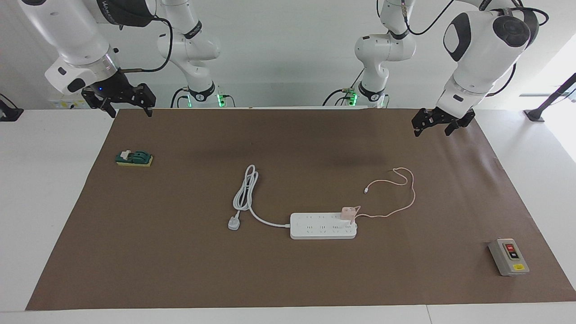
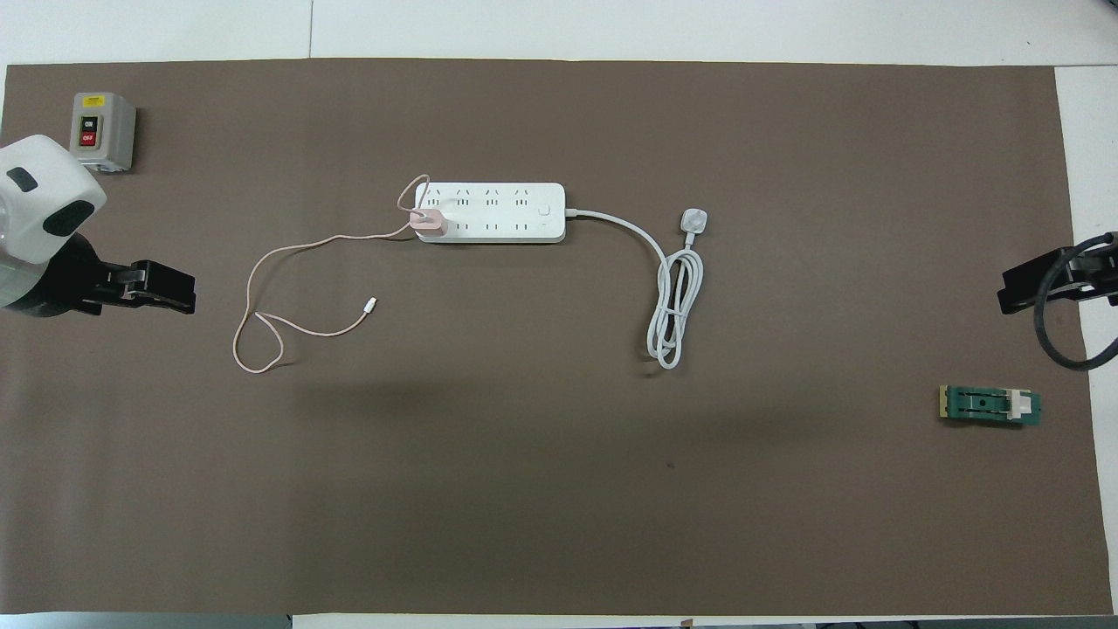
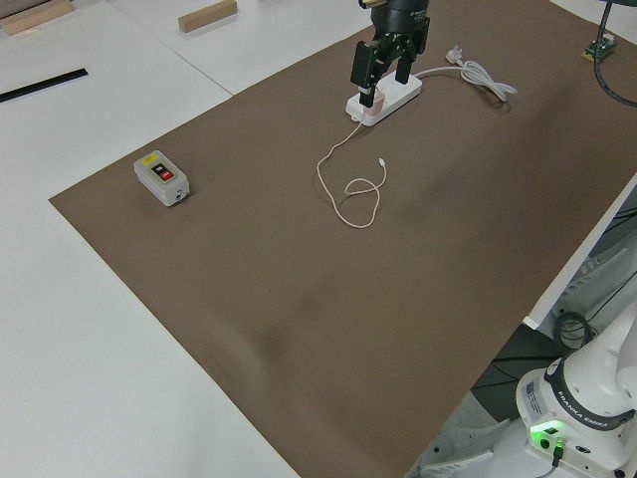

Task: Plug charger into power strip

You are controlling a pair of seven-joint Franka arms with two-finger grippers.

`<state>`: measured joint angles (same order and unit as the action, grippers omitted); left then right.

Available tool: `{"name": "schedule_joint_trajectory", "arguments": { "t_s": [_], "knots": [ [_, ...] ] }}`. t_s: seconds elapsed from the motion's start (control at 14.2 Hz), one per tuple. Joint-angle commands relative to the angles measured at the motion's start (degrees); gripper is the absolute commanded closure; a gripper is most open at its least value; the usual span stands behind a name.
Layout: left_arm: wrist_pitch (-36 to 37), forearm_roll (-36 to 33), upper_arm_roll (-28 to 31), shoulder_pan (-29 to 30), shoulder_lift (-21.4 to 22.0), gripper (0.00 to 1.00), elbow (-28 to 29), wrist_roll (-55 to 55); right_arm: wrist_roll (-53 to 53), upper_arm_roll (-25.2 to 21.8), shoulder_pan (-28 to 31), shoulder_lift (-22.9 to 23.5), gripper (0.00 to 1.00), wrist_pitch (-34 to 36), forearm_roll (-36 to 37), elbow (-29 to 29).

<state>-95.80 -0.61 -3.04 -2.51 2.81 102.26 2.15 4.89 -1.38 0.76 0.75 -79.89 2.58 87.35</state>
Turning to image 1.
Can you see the green circuit board module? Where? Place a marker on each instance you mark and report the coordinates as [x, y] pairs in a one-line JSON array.
[[135, 158]]

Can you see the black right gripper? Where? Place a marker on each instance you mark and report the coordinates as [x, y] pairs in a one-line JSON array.
[[112, 87]]

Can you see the black clamp mount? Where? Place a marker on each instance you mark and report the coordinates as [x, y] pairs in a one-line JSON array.
[[9, 112]]

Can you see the white power strip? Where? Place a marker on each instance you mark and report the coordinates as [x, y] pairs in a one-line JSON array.
[[324, 229]]

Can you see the white power strip plug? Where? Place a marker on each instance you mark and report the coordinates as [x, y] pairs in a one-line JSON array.
[[233, 223]]

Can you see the black angled stand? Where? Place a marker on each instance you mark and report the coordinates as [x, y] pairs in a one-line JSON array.
[[551, 96]]

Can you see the pink charger adapter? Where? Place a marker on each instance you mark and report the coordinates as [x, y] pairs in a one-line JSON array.
[[347, 212]]

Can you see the brown table mat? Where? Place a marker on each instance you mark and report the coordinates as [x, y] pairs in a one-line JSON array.
[[292, 274]]

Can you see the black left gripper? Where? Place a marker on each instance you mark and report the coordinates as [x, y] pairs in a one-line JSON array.
[[447, 118]]

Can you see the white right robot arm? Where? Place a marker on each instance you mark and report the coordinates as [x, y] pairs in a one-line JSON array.
[[67, 31]]

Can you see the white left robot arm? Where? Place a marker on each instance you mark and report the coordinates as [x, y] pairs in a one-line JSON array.
[[481, 54]]

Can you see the grey on-off switch box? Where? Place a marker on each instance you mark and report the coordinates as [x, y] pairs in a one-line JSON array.
[[508, 257]]

